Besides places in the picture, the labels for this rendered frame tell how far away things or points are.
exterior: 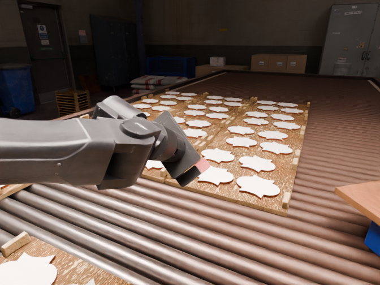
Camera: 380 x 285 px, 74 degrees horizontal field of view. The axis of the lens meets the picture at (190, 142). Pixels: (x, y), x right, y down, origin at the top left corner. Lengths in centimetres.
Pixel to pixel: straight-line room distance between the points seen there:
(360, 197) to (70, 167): 66
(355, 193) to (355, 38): 589
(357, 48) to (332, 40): 51
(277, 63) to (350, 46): 145
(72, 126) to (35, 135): 4
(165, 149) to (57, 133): 15
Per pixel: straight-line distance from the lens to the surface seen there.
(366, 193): 78
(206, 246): 68
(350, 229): 85
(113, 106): 40
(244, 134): 133
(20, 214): 94
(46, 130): 28
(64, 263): 68
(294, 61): 631
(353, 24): 654
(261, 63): 637
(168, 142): 36
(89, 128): 29
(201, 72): 673
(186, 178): 48
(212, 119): 158
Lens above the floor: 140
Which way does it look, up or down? 22 degrees down
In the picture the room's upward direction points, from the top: straight up
